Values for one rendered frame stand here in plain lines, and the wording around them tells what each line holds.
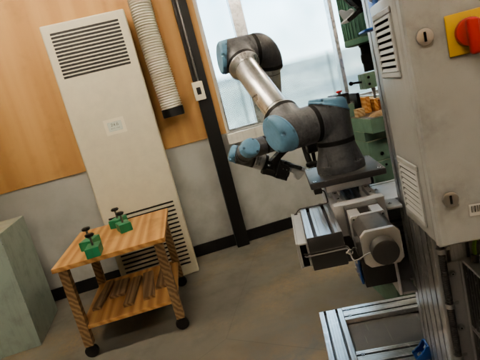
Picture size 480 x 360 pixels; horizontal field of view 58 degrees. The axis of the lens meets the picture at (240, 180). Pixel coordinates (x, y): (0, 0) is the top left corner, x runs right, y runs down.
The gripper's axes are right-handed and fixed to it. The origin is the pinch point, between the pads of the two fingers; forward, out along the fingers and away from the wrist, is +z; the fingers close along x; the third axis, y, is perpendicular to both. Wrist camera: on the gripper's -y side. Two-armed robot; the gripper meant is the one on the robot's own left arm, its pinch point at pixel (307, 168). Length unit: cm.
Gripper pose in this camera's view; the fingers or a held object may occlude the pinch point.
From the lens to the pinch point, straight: 191.5
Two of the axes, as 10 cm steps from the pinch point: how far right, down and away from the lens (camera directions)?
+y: -2.7, 9.5, 1.3
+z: 9.5, 2.5, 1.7
